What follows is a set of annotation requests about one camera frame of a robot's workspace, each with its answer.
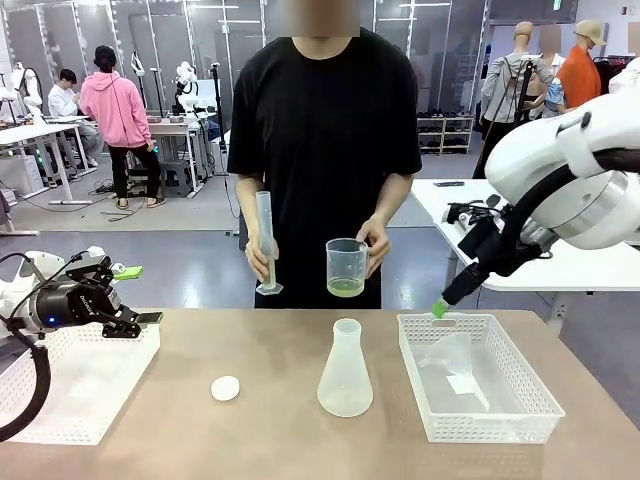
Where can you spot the dark phone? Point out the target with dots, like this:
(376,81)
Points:
(449,184)

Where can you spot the seated person in white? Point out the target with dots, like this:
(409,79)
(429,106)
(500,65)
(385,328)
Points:
(62,100)

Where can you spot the clear plastic funnel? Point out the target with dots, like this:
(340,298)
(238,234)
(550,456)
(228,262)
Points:
(457,355)

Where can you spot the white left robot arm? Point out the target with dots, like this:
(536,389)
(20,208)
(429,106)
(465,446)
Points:
(30,267)

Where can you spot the person's left forearm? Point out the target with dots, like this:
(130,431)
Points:
(395,200)

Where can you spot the white paper label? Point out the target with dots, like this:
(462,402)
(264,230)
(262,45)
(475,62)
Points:
(459,385)

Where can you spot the white round flask stopper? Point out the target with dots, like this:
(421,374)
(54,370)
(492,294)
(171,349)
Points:
(225,388)

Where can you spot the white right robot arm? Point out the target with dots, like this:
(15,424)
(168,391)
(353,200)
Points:
(550,145)

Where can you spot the person in black t-shirt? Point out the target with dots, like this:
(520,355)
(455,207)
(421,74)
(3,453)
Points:
(320,125)

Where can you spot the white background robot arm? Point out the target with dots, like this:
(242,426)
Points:
(186,85)

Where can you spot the mannequin in orange shirt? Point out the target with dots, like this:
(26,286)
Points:
(580,75)

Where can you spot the translucent plastic conical flask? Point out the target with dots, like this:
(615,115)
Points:
(345,380)

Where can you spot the grey step stool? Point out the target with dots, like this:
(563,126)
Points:
(176,175)

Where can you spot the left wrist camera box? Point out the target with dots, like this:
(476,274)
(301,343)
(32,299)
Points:
(91,256)

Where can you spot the metal frame workbench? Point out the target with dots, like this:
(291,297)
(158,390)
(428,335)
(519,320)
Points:
(172,130)

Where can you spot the clear plastic measuring beaker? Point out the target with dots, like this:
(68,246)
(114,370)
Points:
(344,270)

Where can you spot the wooden shoe rack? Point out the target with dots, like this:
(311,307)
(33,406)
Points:
(445,135)

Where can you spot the black camera tripod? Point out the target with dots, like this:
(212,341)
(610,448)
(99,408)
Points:
(522,90)

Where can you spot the black light stand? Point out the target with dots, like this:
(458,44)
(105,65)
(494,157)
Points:
(218,115)

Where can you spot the clear plastic graduated cylinder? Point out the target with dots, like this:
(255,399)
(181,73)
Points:
(265,215)

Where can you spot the person's right hand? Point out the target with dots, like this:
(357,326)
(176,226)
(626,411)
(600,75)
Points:
(255,257)

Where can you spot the mannequin in grey shirt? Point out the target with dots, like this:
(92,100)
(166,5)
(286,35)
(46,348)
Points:
(505,85)

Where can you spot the white perforated plastic basket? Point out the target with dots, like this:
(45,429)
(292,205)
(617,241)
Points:
(85,390)

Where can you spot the long white desk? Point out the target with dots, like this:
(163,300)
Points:
(30,132)

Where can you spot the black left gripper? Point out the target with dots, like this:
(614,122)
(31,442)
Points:
(75,305)

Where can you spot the person's left hand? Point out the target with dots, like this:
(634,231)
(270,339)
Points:
(379,245)

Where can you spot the figure in blue floral dress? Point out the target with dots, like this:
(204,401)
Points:
(550,65)

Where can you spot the person's right forearm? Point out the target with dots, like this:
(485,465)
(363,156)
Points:
(249,210)

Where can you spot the person in pink hoodie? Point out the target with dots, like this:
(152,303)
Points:
(117,110)

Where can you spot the white perforated basket with label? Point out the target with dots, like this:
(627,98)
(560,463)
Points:
(525,395)

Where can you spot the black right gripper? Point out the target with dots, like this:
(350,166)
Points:
(487,247)

